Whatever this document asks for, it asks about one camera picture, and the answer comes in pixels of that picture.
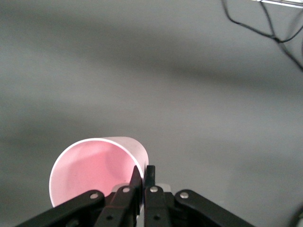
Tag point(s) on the pink plastic cup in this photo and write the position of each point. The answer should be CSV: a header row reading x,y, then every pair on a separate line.
x,y
94,165

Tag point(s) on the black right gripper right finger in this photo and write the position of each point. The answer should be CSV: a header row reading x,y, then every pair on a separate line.
x,y
156,208

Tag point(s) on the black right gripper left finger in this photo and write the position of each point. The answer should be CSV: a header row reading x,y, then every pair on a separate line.
x,y
118,208

